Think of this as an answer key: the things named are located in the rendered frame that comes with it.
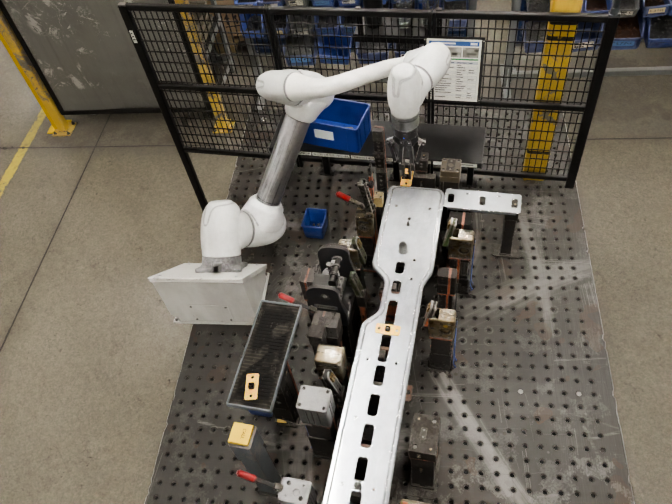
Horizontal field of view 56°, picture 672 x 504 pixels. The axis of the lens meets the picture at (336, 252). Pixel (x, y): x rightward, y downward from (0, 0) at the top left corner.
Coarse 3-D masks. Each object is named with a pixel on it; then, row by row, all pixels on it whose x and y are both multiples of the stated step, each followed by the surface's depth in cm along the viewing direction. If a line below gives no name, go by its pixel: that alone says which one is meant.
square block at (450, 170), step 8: (448, 160) 251; (456, 160) 251; (448, 168) 248; (456, 168) 248; (440, 176) 250; (448, 176) 249; (456, 176) 248; (440, 184) 254; (448, 184) 253; (456, 184) 252; (448, 200) 261; (448, 216) 272
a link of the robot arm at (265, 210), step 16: (288, 112) 240; (304, 112) 237; (320, 112) 243; (288, 128) 243; (304, 128) 244; (288, 144) 245; (272, 160) 250; (288, 160) 249; (272, 176) 252; (288, 176) 254; (272, 192) 254; (256, 208) 256; (272, 208) 257; (256, 224) 257; (272, 224) 260; (256, 240) 259; (272, 240) 266
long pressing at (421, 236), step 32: (416, 192) 251; (384, 224) 242; (416, 224) 241; (384, 256) 233; (416, 256) 231; (384, 288) 224; (416, 288) 223; (384, 320) 216; (416, 320) 215; (352, 384) 203; (384, 384) 202; (352, 416) 197; (384, 416) 195; (352, 448) 190; (384, 448) 189; (352, 480) 185; (384, 480) 184
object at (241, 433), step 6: (234, 426) 182; (240, 426) 181; (246, 426) 181; (252, 426) 181; (234, 432) 181; (240, 432) 180; (246, 432) 180; (234, 438) 179; (240, 438) 179; (246, 438) 179; (240, 444) 179; (246, 444) 178
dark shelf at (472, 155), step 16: (384, 128) 271; (432, 128) 268; (448, 128) 267; (464, 128) 266; (480, 128) 265; (272, 144) 273; (304, 144) 270; (368, 144) 266; (416, 144) 263; (432, 144) 262; (448, 144) 261; (464, 144) 260; (480, 144) 259; (432, 160) 257; (464, 160) 254; (480, 160) 253
